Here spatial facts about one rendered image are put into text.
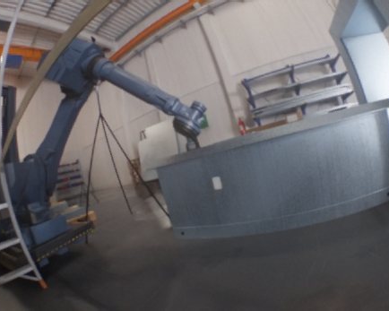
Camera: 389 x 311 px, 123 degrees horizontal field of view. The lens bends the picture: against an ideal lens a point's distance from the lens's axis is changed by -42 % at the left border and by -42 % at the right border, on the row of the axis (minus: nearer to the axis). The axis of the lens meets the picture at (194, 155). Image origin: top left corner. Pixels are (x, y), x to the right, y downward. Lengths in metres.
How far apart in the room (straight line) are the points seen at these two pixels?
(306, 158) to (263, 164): 0.27
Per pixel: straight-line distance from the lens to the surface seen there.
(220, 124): 6.15
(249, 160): 1.10
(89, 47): 1.41
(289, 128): 1.03
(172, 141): 4.25
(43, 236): 1.68
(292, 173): 1.12
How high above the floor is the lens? 0.62
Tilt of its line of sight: level
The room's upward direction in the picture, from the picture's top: 15 degrees counter-clockwise
